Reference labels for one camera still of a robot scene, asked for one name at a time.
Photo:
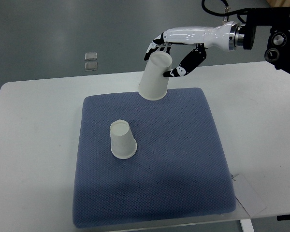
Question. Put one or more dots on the white paper cup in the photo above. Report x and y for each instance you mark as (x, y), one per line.
(123, 144)
(153, 85)

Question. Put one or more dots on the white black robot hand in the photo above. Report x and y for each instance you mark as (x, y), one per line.
(224, 37)

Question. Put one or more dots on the wooden furniture corner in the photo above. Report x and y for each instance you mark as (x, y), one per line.
(278, 3)

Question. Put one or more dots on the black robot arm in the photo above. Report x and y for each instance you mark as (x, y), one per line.
(277, 51)

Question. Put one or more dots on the white paper tag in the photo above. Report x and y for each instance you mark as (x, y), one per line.
(247, 196)

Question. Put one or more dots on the white table leg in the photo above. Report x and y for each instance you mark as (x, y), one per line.
(246, 225)

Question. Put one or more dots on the blue textured cushion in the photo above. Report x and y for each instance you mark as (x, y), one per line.
(179, 169)

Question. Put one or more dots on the white paper cup on cushion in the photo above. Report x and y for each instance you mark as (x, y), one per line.
(123, 144)

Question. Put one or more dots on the black table control panel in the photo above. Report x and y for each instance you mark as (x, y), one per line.
(283, 217)

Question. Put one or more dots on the upper metal floor plate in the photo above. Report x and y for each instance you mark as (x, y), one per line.
(90, 56)

